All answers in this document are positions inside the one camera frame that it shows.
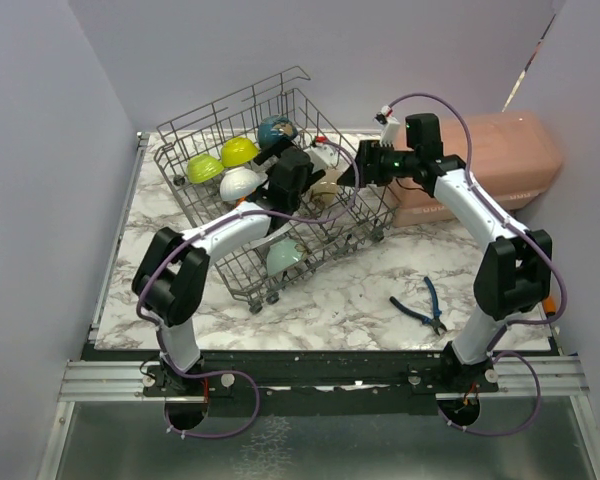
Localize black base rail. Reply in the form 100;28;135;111
62;351;498;418

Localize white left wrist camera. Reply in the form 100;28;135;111
304;136;339;171

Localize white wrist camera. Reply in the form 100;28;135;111
374;105;400;147
304;136;339;171

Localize blue floral bowl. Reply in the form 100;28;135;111
249;223;292;248

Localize dark brown bowl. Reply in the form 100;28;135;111
257;115;298;149

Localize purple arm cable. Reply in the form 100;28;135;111
387;92;569;436
136;139;360;440

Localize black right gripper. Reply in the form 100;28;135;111
337;140;418;188

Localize beige patterned bowl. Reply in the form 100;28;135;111
309;169;341;209

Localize grey wire dish rack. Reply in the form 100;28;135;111
132;66;393;327

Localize grey bowl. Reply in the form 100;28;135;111
219;167;261;202

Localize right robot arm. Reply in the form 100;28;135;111
337;113;552;391

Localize celadon green bowl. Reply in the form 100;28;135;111
266;237;307;276

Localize blue-handled pliers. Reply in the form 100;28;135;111
389;275;449;335

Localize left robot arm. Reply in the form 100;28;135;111
131;138;324;395

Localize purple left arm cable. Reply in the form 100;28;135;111
136;139;360;440

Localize orange-tipped screwdriver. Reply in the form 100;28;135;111
542;296;558;317

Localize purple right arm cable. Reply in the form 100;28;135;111
387;92;569;436

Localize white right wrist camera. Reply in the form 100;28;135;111
374;105;400;147

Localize yellow-green bowl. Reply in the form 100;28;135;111
220;137;259;168

